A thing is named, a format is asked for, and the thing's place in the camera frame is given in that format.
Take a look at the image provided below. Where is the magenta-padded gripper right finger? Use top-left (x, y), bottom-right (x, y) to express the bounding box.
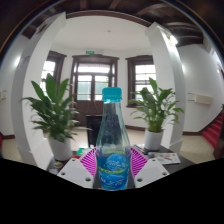
top-left (129, 146), bottom-right (171, 190)

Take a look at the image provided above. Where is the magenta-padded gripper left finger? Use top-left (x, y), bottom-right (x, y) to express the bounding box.
top-left (56, 147), bottom-right (100, 190)

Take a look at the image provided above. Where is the clear bottle with blue cap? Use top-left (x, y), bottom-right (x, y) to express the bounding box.
top-left (95, 87), bottom-right (132, 191)

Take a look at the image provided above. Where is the printed paper leaflet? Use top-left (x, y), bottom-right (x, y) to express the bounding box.
top-left (146, 151), bottom-right (182, 166)

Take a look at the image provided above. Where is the green flat box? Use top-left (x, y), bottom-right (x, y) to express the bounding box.
top-left (77, 148), bottom-right (91, 157)

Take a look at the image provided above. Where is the black chair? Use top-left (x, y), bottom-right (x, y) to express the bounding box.
top-left (85, 114), bottom-right (104, 148)

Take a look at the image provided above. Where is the leafy plant in white pot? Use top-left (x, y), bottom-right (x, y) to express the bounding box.
top-left (128, 77), bottom-right (185, 151)
top-left (21, 73), bottom-right (88, 162)

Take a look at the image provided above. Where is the red carpeted staircase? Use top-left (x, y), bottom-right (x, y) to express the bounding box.
top-left (201, 111), bottom-right (224, 150)

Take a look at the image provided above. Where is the dark wooden glazed double door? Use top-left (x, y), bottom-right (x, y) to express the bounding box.
top-left (70, 54), bottom-right (120, 126)

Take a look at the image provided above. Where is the dark wooden framed window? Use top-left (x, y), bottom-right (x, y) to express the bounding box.
top-left (125, 55), bottom-right (157, 108)
top-left (39, 50), bottom-right (68, 98)

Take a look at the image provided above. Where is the white wall heater unit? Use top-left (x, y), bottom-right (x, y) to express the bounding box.
top-left (187, 92), bottom-right (215, 106)

